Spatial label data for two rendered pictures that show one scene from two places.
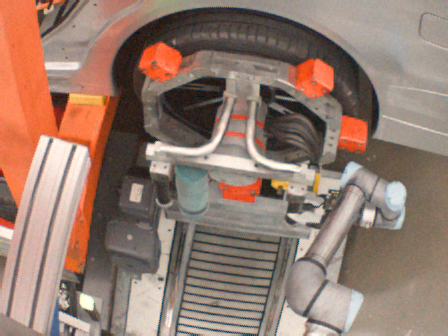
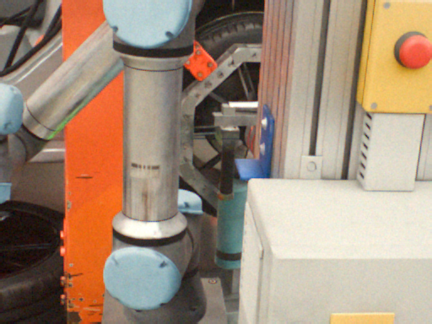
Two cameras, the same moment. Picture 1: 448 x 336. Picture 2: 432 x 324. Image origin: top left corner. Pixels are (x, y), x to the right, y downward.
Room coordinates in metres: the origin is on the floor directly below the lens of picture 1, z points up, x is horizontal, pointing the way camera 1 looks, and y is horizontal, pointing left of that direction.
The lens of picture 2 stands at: (-0.74, 0.90, 1.58)
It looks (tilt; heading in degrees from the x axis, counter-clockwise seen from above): 20 degrees down; 334
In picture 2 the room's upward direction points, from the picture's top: 5 degrees clockwise
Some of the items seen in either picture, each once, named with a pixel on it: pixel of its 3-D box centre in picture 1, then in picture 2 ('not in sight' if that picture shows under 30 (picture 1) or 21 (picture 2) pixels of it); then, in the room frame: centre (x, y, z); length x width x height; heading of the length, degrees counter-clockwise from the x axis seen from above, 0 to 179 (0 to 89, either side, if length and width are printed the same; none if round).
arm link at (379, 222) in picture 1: (388, 215); not in sight; (0.96, -0.47, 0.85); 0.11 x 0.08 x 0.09; 81
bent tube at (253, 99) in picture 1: (277, 128); not in sight; (1.13, -0.13, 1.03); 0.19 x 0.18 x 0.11; 170
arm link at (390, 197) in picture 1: (389, 198); not in sight; (0.97, -0.46, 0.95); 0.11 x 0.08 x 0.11; 61
